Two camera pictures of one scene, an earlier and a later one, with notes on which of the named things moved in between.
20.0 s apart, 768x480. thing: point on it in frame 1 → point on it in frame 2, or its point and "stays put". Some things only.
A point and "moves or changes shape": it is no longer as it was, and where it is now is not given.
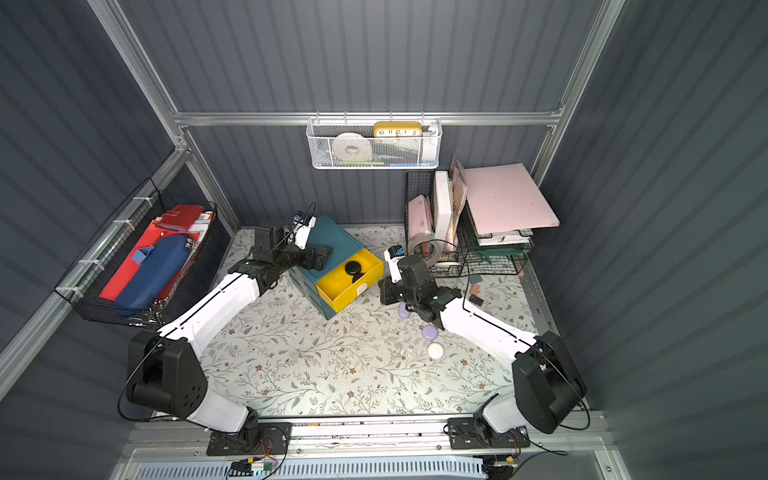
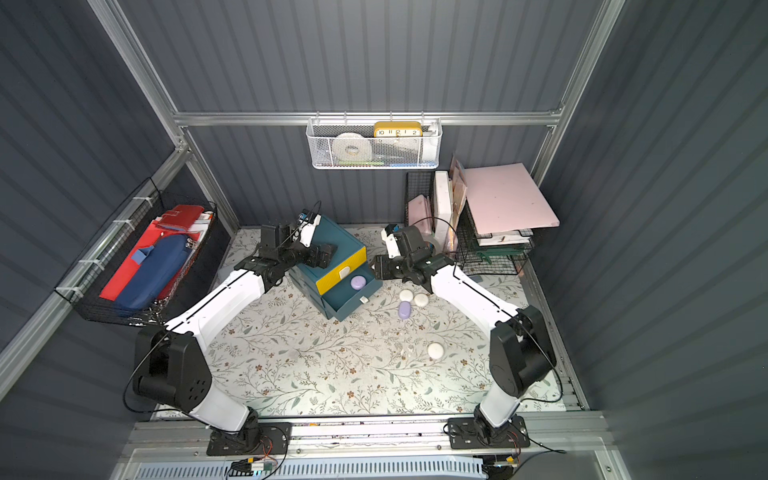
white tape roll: x=351 y=147 stays put
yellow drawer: x=337 y=288 moves or changes shape
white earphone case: x=435 y=350 stays put
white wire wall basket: x=374 y=143 stays put
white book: x=443 y=209 stays put
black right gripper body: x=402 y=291 → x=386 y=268
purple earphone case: x=430 y=332 → x=358 y=282
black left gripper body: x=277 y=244 stays put
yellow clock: x=398 y=129 stays put
